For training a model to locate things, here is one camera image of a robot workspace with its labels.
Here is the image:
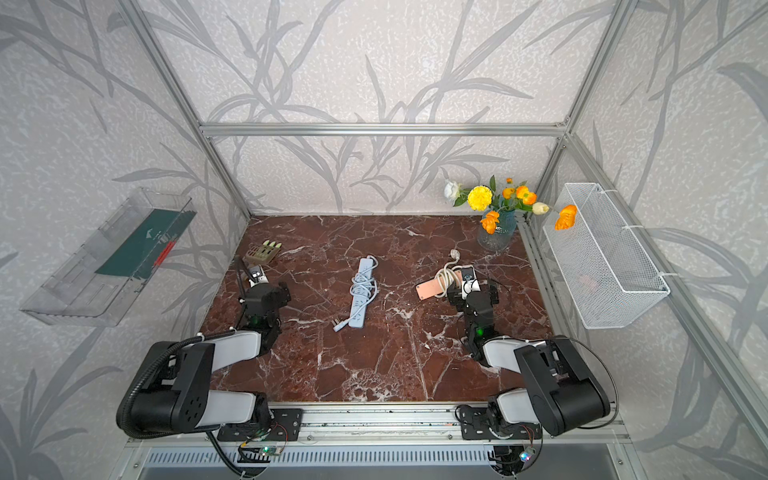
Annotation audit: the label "green booklet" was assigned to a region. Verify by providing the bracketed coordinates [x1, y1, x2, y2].
[96, 209, 196, 281]

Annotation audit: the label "blue glass vase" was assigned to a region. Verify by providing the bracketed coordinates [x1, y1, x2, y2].
[477, 210, 517, 252]

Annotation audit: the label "white wire mesh basket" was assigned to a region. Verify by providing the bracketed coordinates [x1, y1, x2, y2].
[542, 182, 670, 330]

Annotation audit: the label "blue-white power strip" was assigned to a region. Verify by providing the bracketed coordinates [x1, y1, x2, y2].
[348, 255, 378, 328]

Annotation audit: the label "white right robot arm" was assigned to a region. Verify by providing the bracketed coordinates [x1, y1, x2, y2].
[446, 280, 611, 440]

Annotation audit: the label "red pen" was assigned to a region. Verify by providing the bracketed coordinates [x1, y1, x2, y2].
[153, 241, 176, 268]

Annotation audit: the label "wooden brush green bristles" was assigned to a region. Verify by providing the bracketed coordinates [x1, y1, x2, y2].
[243, 240, 282, 266]

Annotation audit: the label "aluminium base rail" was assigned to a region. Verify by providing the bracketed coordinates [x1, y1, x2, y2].
[142, 402, 632, 447]

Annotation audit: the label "pink power strip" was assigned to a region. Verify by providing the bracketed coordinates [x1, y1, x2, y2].
[415, 268, 461, 300]

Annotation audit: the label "clear plastic wall bin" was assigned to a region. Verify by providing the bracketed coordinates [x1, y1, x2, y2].
[21, 188, 197, 327]

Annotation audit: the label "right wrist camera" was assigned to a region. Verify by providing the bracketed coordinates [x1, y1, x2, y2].
[452, 266, 481, 299]

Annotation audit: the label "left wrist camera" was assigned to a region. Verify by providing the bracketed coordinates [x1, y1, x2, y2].
[246, 265, 268, 288]

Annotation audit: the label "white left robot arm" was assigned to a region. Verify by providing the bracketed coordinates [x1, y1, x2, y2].
[116, 282, 291, 439]

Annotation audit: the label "yellow orange flower bouquet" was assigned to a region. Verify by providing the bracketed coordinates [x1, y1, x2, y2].
[443, 176, 551, 218]

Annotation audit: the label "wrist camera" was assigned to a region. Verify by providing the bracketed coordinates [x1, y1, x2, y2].
[246, 265, 268, 288]
[452, 266, 481, 299]

